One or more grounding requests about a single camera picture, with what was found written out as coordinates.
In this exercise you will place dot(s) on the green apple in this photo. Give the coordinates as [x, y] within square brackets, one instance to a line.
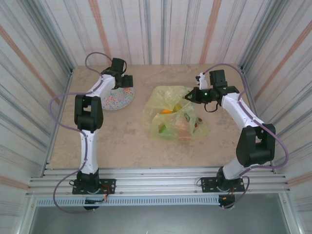
[163, 128]

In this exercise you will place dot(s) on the speckled multicolour round plate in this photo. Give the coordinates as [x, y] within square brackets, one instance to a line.
[119, 102]

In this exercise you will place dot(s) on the translucent yellow printed plastic bag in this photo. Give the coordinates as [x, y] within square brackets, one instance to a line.
[168, 93]

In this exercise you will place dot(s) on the aluminium mounting rails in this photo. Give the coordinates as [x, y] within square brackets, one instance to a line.
[156, 180]

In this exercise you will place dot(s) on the yellow fruit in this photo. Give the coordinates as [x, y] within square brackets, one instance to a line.
[178, 106]

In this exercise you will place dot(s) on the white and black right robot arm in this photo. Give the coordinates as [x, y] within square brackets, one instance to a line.
[235, 109]

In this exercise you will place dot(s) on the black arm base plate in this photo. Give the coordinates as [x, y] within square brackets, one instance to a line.
[207, 184]
[109, 185]

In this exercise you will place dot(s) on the orange fruit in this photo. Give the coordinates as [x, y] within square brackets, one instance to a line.
[166, 111]

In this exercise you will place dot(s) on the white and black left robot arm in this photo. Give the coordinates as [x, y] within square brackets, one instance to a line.
[89, 151]

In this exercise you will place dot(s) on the peach coloured fruit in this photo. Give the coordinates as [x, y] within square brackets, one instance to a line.
[181, 123]

